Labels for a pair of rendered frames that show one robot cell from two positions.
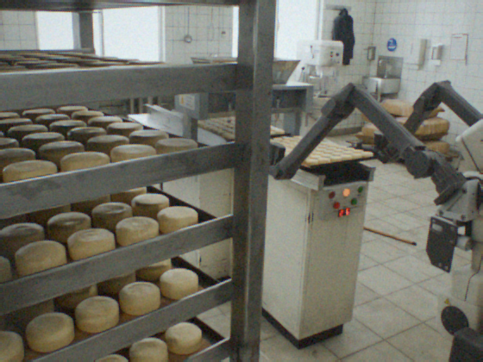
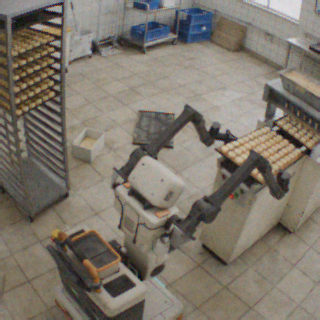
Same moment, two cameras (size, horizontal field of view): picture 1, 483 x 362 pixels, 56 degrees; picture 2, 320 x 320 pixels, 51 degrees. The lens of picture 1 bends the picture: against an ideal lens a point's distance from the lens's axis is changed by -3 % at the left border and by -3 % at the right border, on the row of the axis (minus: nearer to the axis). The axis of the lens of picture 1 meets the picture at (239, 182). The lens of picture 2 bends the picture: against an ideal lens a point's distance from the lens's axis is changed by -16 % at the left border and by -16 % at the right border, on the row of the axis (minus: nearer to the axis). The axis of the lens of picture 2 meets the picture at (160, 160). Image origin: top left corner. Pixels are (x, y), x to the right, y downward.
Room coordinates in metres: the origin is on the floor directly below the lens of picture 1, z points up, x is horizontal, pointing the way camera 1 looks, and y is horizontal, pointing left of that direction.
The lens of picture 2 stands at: (1.04, -2.03, 2.34)
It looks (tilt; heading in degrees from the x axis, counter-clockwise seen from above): 39 degrees down; 76
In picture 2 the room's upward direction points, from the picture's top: 6 degrees clockwise
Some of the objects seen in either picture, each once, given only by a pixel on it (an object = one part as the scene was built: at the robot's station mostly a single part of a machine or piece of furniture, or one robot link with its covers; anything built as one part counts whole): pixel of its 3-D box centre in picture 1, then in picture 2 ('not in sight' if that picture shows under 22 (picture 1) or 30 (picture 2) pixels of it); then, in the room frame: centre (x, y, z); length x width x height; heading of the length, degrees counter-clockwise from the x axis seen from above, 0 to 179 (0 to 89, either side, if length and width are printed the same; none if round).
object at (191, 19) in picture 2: not in sight; (194, 15); (2.91, 4.18, 0.50); 0.60 x 0.40 x 0.20; 33
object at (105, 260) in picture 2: not in sight; (95, 255); (1.04, -0.97, 0.87); 0.23 x 0.15 x 0.11; 121
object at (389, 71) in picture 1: (385, 76); not in sight; (6.69, -2.01, 0.93); 0.99 x 0.38 x 1.09; 31
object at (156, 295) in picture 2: not in sight; (116, 306); (1.13, -0.91, 0.16); 0.67 x 0.64 x 0.25; 31
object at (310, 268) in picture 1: (290, 236); (254, 199); (2.22, -0.27, 0.45); 0.70 x 0.34 x 0.90; 30
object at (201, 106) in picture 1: (244, 113); (305, 118); (2.66, -0.01, 1.01); 0.72 x 0.33 x 0.34; 120
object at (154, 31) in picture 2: not in sight; (150, 30); (2.06, 3.75, 0.28); 0.56 x 0.38 x 0.20; 39
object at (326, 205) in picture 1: (342, 200); (233, 188); (1.91, -0.45, 0.77); 0.24 x 0.04 x 0.14; 120
